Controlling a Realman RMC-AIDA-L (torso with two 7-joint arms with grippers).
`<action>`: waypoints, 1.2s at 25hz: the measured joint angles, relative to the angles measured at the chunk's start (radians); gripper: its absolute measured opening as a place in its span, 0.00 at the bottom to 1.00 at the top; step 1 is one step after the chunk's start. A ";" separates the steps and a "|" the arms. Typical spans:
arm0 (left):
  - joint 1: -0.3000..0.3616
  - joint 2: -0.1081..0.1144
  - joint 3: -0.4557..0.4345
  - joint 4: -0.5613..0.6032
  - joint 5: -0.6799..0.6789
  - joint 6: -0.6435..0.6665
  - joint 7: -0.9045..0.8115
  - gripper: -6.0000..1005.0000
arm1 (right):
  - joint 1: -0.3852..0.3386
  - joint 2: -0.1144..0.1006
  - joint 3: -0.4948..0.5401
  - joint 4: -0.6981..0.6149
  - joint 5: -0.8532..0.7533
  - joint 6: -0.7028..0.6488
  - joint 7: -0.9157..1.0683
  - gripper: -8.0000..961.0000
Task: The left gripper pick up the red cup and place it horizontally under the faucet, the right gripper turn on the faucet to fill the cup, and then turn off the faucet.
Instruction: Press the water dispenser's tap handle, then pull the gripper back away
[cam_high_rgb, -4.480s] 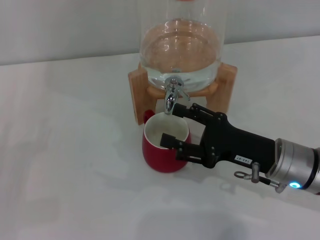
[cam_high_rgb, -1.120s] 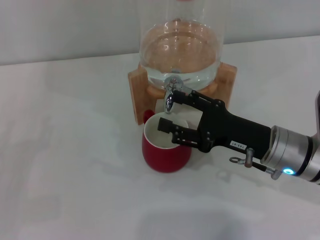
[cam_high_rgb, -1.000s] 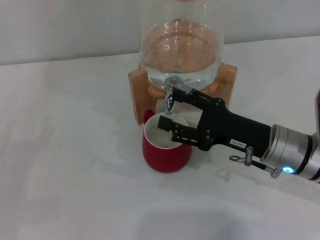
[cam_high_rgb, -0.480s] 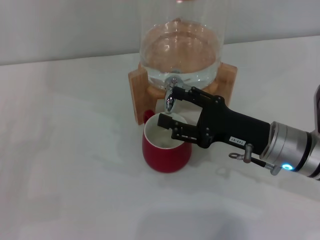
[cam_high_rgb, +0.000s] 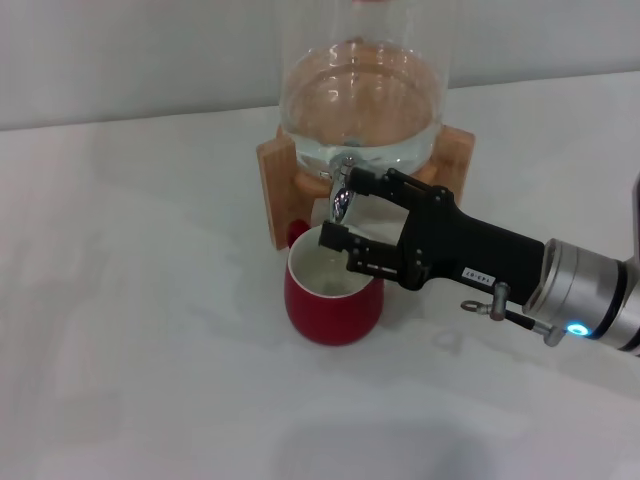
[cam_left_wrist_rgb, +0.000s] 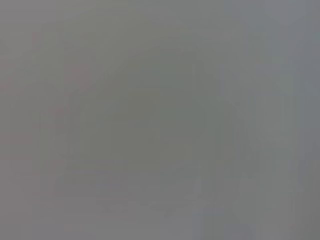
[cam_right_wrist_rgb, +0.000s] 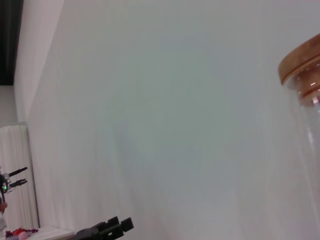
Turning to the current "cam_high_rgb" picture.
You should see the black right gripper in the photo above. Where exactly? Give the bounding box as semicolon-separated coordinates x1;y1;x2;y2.
318;167;544;306

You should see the chrome faucet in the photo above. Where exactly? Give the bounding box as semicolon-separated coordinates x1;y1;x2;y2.
324;152;371;225

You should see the red ceramic cup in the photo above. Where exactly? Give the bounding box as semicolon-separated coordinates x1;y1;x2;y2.
283;218;385;346

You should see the wooden dispenser stand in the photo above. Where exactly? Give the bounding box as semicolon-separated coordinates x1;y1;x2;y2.
255;124;474;250

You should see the glass water dispenser jar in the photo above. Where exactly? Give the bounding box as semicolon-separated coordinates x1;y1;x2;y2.
276;0;454;176

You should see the black cable with metal connector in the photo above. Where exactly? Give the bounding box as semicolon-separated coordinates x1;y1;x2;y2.
460;282;569;347

